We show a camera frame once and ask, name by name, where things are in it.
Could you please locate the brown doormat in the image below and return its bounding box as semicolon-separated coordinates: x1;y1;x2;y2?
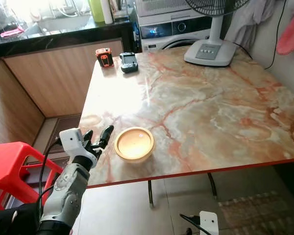
44;114;84;147

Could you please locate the orange black battery pack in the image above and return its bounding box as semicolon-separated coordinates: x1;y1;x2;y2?
95;47;114;69

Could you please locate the red plastic stool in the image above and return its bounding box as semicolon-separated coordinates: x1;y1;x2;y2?
0;141;64;212

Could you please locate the orange marble dining table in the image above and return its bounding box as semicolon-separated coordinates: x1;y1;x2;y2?
78;46;294;209

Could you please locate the black stone kitchen counter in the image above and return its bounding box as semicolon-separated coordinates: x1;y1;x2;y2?
0;17;137;62

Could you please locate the black robot leg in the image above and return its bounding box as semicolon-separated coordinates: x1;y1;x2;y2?
0;203;43;235

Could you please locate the white front-load washing machine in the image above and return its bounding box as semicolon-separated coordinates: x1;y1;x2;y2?
137;14;215;52

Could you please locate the white bottle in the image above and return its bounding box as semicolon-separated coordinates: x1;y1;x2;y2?
101;0;114;24

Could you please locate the green bottle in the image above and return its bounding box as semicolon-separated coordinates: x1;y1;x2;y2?
89;0;105;24

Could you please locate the pink flat object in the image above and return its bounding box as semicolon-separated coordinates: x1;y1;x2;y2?
0;27;25;39

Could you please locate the white standing fan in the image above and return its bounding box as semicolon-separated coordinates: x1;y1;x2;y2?
184;0;251;67

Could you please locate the white appliance with vents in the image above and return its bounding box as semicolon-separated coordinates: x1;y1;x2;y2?
135;0;197;17

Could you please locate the beige patterned rug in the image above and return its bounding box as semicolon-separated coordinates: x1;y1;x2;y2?
216;190;294;235

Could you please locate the grey hanging cloth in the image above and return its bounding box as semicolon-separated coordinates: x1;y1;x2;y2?
229;0;279;48

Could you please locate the red hanging cloth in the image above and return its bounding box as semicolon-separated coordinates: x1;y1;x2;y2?
276;9;294;56

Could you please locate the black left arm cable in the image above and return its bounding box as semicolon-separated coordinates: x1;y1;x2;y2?
36;137;62;231

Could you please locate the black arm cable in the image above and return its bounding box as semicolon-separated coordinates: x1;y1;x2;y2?
180;213;201;235
36;137;62;231

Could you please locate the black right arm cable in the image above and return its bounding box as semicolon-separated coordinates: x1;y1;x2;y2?
180;213;201;235

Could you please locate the black fan power cable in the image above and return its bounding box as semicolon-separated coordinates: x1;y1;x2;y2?
264;0;288;70

